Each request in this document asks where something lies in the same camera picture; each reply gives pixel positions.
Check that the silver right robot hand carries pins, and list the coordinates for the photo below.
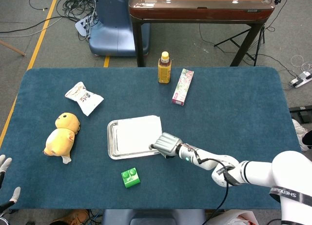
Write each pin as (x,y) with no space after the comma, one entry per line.
(169,144)

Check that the white paper sheet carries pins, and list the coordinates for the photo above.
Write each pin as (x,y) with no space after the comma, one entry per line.
(139,134)

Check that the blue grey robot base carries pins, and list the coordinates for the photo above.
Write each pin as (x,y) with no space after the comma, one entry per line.
(112,32)

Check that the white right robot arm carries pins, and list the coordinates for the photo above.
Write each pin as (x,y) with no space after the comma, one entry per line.
(256,173)

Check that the silver metal tray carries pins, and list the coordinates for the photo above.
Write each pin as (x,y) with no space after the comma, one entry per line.
(112,142)

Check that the green toy building block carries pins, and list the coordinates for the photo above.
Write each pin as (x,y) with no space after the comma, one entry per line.
(131,179)

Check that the pink floral carton box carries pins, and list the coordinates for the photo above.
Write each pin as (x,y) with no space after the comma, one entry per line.
(182,88)

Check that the blue table cloth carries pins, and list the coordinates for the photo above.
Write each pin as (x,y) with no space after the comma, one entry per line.
(219,100)

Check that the yellow tea bottle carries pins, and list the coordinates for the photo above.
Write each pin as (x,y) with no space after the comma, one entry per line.
(164,72)

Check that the grey robot torso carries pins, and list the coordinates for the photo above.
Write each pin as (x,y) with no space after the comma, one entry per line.
(151,217)

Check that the white snack bag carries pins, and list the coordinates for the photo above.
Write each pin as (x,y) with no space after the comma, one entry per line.
(85,99)

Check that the white plastic bag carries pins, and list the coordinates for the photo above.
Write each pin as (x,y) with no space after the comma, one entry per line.
(239,218)

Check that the yellow plush chick toy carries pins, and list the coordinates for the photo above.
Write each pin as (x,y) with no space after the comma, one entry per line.
(61,139)

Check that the black tripod stand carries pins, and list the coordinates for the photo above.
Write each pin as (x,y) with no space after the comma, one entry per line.
(243,49)

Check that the brown shoe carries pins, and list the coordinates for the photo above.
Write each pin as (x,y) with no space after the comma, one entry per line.
(73,217)

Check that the white shoe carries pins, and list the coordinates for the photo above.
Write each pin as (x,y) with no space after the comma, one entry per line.
(298,132)

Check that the brown mahjong table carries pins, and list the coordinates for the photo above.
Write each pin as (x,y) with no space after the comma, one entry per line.
(200,14)

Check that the white power strip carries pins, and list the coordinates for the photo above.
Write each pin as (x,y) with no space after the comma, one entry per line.
(301,79)

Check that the wooden pole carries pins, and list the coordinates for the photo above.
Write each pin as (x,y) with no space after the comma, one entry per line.
(12,47)

